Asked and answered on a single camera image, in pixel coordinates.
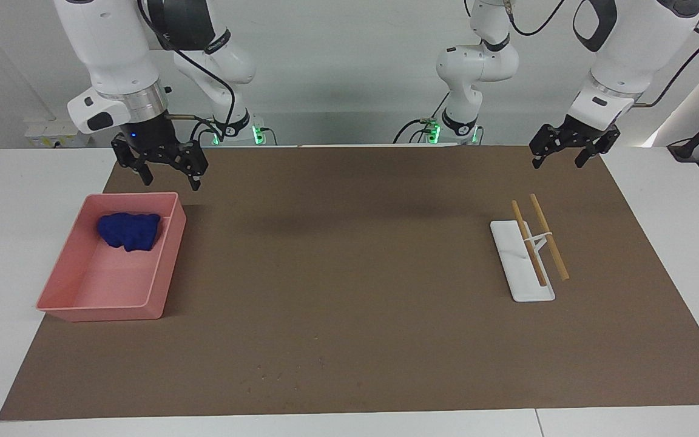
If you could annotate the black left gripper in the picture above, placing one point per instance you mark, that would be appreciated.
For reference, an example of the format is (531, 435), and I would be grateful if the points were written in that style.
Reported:
(589, 130)

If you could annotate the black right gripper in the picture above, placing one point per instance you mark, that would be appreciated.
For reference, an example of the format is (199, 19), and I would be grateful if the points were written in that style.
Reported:
(150, 136)

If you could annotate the blue towel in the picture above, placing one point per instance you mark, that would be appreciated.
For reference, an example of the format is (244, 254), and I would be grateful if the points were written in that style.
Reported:
(128, 230)

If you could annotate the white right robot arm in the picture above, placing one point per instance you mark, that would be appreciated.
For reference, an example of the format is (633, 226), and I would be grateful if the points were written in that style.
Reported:
(113, 48)

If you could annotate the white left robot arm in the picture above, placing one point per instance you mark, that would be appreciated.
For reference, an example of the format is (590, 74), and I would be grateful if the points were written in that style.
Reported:
(634, 48)

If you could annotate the white towel rack base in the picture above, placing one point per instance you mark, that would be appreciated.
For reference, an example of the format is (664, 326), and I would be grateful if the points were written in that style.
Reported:
(510, 255)

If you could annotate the white power strip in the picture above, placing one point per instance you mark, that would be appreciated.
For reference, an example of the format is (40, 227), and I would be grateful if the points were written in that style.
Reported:
(52, 130)

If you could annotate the wooden rack rod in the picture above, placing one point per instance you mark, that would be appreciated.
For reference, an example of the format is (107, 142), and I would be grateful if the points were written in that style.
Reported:
(559, 261)
(536, 261)

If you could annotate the pink plastic bin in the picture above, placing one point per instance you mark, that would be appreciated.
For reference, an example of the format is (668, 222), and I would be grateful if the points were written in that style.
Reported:
(113, 285)

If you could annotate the brown paper table mat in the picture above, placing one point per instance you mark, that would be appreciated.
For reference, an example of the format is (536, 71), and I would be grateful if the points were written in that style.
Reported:
(386, 273)

